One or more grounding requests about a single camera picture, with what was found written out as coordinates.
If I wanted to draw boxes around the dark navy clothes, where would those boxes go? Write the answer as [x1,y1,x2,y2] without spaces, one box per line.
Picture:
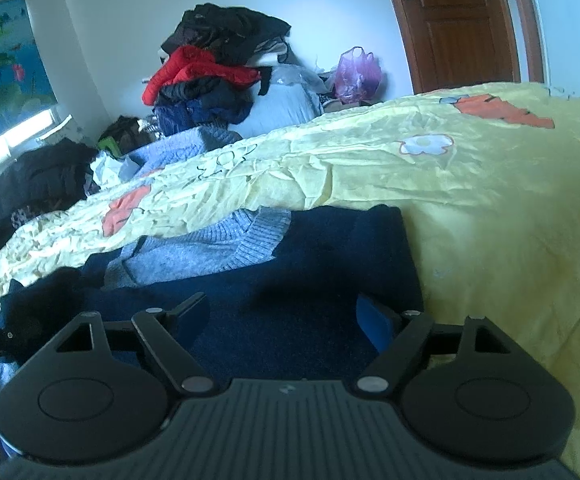
[154,77,253,136]

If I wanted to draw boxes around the yellow flowered blanket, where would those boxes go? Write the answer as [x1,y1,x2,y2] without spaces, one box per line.
[0,82,580,480]

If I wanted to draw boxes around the purple plastic bag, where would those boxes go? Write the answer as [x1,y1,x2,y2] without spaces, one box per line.
[334,46,385,104]

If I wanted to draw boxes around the navy and grey knit sweater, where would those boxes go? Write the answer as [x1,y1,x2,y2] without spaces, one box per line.
[0,204,425,456]

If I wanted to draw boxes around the white crumpled cloth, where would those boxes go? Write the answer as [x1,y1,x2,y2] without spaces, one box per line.
[90,152,141,192]

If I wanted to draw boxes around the brown wooden door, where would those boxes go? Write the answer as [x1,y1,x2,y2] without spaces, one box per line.
[379,0,544,96]

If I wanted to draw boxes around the window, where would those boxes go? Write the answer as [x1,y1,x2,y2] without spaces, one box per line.
[0,107,73,188]

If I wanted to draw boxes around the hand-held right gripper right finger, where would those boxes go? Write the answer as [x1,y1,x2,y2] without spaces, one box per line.
[356,295,514,397]

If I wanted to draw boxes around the black garment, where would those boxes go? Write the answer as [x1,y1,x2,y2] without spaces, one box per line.
[161,3,291,67]

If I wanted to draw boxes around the lotus wall poster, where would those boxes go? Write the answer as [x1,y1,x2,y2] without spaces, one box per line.
[0,0,59,157]

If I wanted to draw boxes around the red jacket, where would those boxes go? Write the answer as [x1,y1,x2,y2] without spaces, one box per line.
[142,45,261,107]

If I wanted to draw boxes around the dark brown bag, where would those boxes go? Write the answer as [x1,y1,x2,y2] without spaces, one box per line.
[98,116,147,149]

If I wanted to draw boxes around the black coat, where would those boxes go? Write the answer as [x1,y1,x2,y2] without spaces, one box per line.
[0,140,101,266]

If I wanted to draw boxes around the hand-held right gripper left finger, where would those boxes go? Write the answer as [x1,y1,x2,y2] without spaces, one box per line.
[54,292,215,397]

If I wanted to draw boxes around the pale grey bundle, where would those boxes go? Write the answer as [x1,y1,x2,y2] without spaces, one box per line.
[230,62,327,138]

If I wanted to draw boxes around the light blue knit sweater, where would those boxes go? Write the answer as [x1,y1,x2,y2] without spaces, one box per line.
[120,125,243,177]

